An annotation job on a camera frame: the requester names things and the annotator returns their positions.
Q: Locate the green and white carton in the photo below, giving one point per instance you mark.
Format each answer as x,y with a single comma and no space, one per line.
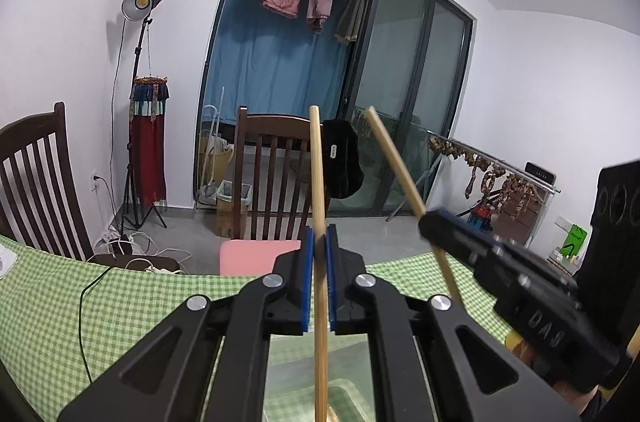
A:
575,244

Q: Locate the dark wooden slatted chair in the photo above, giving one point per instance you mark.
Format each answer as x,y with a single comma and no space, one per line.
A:
30,122
272,127

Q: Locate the studio light on stand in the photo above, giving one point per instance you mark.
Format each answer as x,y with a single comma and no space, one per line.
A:
136,0

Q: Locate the clear plastic container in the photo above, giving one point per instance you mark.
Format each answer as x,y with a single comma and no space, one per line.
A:
350,397

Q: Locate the long bamboo chopstick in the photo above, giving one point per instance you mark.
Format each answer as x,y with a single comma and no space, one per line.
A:
316,177
395,162

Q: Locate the red hanging cloth decoration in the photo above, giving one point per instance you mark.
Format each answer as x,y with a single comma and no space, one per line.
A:
147,152

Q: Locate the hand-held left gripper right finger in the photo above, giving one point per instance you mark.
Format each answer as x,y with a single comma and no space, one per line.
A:
332,282

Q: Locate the sliding glass door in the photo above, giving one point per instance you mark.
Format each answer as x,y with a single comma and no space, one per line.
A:
400,52

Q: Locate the cardboard box with plastic bag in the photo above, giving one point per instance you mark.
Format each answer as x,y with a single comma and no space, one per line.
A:
232,212

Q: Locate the brown cardboard box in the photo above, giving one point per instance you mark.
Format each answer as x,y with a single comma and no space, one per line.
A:
520,217

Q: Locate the beige hanging garment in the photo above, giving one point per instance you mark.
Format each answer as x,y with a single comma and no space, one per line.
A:
350,22

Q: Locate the black electronic box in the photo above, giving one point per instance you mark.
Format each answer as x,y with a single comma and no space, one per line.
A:
540,172

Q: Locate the metal drying rack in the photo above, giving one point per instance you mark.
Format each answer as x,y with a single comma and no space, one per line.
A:
500,161

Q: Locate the white wall socket with plug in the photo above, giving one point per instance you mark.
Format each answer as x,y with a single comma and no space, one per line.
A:
96,182

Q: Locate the pink seat cushion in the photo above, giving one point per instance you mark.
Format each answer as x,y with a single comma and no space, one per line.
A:
250,254

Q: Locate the blue and red toy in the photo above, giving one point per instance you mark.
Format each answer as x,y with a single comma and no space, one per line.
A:
482,217

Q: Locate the green checked tablecloth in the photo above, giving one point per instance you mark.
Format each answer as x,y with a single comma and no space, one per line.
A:
50,302

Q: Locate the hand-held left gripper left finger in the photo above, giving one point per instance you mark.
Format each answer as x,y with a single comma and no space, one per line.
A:
306,277

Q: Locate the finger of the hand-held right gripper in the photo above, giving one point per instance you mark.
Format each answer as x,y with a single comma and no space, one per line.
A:
530,259
450,234

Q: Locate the blue curtain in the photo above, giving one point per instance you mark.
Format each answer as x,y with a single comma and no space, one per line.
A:
270,67

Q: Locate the person's right hand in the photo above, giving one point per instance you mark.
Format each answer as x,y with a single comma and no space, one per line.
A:
570,397

